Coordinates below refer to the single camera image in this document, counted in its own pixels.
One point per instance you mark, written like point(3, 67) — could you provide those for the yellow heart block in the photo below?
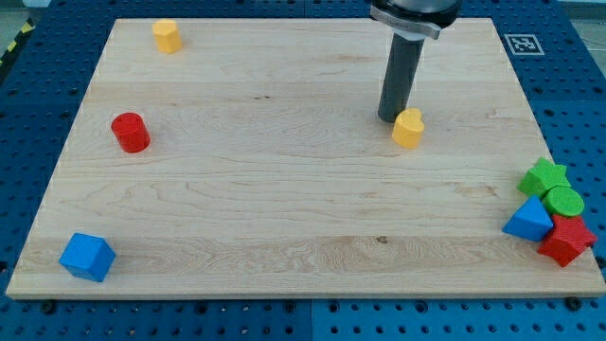
point(408, 128)

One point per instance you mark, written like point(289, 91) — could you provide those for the black robot arm flange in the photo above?
point(415, 20)

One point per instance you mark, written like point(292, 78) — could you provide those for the blue triangle block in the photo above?
point(530, 221)

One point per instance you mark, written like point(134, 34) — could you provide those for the light wooden board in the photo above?
point(270, 175)

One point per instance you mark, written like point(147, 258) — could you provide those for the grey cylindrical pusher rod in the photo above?
point(399, 77)

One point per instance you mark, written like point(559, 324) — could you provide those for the red cylinder block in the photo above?
point(131, 132)

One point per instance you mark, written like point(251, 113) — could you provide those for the yellow hexagon block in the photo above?
point(167, 36)

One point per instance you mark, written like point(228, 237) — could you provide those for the blue cube block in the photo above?
point(88, 257)

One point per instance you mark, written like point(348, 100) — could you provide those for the green star block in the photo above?
point(542, 177)

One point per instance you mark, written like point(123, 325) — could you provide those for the white fiducial marker tag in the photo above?
point(524, 45)

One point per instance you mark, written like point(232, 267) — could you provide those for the green cylinder block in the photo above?
point(563, 201)

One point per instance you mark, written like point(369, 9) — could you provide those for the red star block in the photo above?
point(567, 240)

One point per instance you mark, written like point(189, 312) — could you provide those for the black bolt front left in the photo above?
point(48, 307)

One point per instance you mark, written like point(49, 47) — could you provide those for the black bolt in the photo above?
point(48, 307)
point(573, 303)

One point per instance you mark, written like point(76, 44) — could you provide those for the black bolt front right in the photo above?
point(573, 303)

